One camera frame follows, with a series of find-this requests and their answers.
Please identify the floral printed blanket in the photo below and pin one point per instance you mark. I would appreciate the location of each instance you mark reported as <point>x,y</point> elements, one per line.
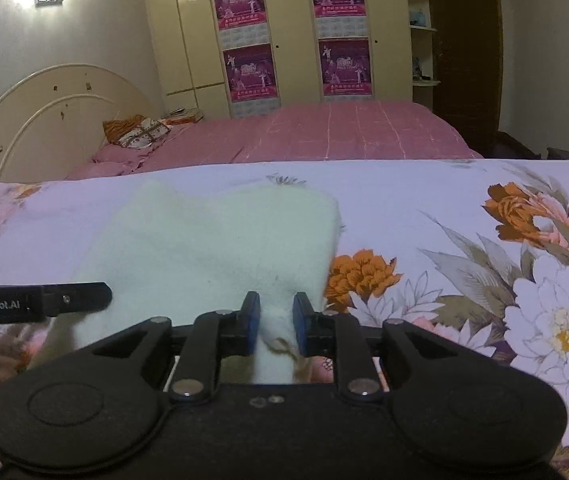
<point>414,200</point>

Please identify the small dark shelf ornament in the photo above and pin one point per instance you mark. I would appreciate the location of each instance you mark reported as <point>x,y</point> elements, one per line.
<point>417,72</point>

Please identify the dark low seat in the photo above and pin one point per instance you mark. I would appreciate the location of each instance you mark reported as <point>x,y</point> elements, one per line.
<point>512,146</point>

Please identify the small blue shelf ornament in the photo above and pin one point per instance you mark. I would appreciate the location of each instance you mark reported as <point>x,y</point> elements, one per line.
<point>418,17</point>

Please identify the white knit sweater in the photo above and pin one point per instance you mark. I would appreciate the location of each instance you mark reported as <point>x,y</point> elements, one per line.
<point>204,240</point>

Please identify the flat orange box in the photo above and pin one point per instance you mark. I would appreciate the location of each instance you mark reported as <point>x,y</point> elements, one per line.
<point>184,116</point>

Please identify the orange and white clothes pile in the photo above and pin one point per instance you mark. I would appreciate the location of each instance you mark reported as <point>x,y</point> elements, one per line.
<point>137,132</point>

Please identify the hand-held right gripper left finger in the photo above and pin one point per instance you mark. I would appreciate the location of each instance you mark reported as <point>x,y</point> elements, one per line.
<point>252,324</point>

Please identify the cream wardrobe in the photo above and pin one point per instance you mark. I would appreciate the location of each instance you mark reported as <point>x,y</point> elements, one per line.
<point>289,35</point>

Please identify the cream corner shelf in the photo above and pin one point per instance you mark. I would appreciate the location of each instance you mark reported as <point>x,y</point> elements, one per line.
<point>422,50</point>

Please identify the cream curved headboard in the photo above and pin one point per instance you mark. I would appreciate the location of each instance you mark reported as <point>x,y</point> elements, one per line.
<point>54,105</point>

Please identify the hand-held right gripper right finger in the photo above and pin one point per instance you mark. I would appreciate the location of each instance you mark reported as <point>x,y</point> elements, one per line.
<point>299,326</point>

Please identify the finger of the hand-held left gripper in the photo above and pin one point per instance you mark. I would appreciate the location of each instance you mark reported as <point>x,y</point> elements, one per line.
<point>82,296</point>

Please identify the pink checked bedsheet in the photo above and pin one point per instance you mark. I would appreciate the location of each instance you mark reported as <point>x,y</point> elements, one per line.
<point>314,130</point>

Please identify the dark wooden door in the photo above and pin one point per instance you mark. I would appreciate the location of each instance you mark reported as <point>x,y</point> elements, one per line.
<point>464,50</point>

